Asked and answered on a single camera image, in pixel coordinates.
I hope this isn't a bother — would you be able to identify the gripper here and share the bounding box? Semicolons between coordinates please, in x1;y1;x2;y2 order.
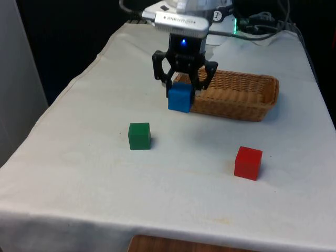
152;33;219;104

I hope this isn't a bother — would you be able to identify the blue cube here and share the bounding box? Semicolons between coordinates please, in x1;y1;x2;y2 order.
167;82;195;114

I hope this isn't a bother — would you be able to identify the wicker basket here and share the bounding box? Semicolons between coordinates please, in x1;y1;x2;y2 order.
172;68;280;122

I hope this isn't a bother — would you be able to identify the green cube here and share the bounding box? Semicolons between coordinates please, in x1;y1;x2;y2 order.
128;122;152;151

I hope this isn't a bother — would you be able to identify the red cube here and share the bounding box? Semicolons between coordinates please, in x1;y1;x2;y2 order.
234;146;264;182

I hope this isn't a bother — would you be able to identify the pale grey panel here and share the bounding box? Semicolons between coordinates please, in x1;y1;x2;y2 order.
0;0;50;169

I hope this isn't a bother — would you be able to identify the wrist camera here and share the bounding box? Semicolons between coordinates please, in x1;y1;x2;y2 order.
153;11;210;37

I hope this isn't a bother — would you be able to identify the black cable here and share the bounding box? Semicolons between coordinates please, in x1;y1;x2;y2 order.
208;15;295;41
119;0;156;19

